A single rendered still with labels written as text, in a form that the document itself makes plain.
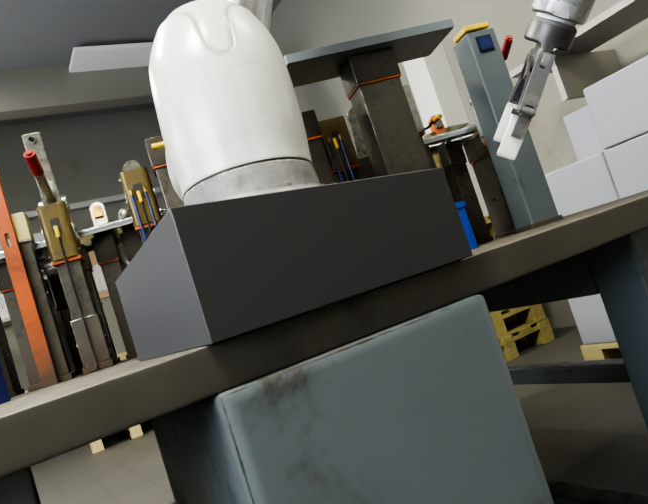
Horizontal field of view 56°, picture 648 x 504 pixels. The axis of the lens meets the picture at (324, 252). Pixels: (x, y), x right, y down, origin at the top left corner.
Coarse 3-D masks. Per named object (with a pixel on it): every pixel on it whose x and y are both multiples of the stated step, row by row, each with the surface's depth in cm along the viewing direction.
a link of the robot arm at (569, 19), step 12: (540, 0) 92; (552, 0) 91; (564, 0) 90; (576, 0) 90; (588, 0) 90; (540, 12) 94; (552, 12) 91; (564, 12) 91; (576, 12) 90; (588, 12) 92
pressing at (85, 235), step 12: (456, 132) 156; (468, 132) 164; (432, 144) 163; (96, 228) 133; (108, 228) 134; (120, 228) 142; (84, 240) 143; (120, 240) 155; (0, 252) 128; (36, 252) 139; (48, 252) 143
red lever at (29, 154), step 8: (32, 152) 118; (32, 160) 117; (32, 168) 119; (40, 168) 120; (40, 176) 121; (40, 184) 123; (48, 184) 124; (48, 192) 125; (48, 200) 126; (56, 200) 128
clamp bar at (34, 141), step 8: (24, 136) 126; (32, 136) 126; (40, 136) 127; (24, 144) 126; (32, 144) 126; (40, 144) 127; (40, 152) 127; (40, 160) 127; (48, 160) 127; (48, 168) 127; (48, 176) 127; (56, 184) 128; (40, 192) 127; (56, 192) 128
